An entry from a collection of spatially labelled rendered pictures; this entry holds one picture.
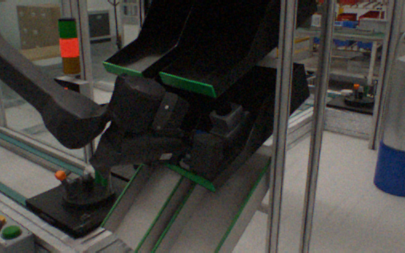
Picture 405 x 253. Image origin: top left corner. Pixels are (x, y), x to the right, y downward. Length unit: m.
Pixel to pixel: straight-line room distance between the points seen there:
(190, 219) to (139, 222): 0.12
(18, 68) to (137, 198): 0.44
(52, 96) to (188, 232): 0.40
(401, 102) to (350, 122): 0.57
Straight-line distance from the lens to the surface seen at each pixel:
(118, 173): 1.25
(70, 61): 1.22
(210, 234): 0.81
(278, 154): 0.73
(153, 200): 0.91
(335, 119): 1.93
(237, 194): 0.81
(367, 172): 1.59
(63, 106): 0.59
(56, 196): 1.17
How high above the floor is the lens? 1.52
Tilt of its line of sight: 20 degrees down
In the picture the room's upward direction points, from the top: straight up
